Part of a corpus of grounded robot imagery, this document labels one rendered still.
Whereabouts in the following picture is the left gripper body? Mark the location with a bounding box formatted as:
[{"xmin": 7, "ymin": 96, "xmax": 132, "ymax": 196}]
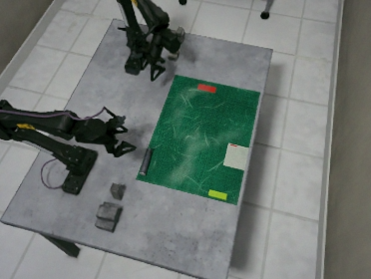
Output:
[{"xmin": 134, "ymin": 41, "xmax": 165, "ymax": 69}]

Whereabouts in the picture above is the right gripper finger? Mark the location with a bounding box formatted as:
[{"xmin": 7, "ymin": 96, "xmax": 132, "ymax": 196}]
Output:
[
  {"xmin": 117, "ymin": 126, "xmax": 128, "ymax": 134},
  {"xmin": 117, "ymin": 140, "xmax": 137, "ymax": 157}
]

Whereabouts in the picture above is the green mat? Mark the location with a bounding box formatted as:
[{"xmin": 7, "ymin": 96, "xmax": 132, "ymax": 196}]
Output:
[{"xmin": 136, "ymin": 75, "xmax": 261, "ymax": 206}]

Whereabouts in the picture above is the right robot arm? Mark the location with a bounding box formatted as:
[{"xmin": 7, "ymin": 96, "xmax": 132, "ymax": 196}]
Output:
[{"xmin": 0, "ymin": 100, "xmax": 107, "ymax": 193}]

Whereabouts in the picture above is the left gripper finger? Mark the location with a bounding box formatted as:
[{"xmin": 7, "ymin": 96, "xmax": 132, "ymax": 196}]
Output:
[
  {"xmin": 151, "ymin": 66, "xmax": 166, "ymax": 82},
  {"xmin": 139, "ymin": 54, "xmax": 148, "ymax": 71}
]

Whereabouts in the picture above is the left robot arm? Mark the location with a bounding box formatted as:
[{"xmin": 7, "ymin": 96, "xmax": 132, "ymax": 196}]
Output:
[{"xmin": 117, "ymin": 0, "xmax": 181, "ymax": 71}]

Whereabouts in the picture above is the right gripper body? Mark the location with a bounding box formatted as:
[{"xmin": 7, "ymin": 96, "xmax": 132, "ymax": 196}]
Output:
[{"xmin": 93, "ymin": 116, "xmax": 121, "ymax": 157}]

